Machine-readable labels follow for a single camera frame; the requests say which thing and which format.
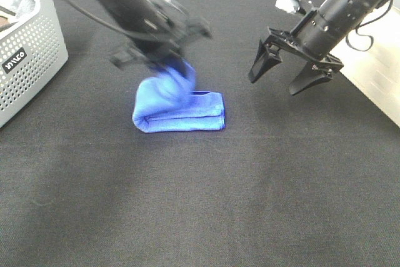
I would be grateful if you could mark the white plastic storage box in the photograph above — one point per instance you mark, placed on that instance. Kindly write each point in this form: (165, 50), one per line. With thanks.
(373, 65)

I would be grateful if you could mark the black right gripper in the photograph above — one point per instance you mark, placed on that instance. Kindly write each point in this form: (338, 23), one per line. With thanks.
(318, 69)

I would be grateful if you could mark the blue microfiber towel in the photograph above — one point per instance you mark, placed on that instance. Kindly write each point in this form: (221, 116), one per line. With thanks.
(168, 102)

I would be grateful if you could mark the grey towel in basket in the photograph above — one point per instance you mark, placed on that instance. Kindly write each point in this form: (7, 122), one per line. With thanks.
(22, 7)

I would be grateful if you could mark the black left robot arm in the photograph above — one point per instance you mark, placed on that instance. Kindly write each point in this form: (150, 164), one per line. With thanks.
(157, 30)

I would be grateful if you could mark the grey perforated plastic basket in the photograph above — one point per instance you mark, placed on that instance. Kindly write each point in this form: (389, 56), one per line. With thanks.
(32, 52)

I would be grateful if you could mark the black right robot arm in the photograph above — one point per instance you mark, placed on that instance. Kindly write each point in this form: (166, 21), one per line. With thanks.
(312, 39)

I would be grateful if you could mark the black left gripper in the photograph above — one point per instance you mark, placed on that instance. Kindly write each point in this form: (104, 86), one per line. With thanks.
(163, 51)

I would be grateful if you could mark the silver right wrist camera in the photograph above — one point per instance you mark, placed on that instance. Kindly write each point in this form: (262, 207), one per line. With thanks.
(295, 7)

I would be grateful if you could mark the brown and yellow cloth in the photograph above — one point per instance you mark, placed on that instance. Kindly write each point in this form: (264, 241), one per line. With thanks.
(7, 18)

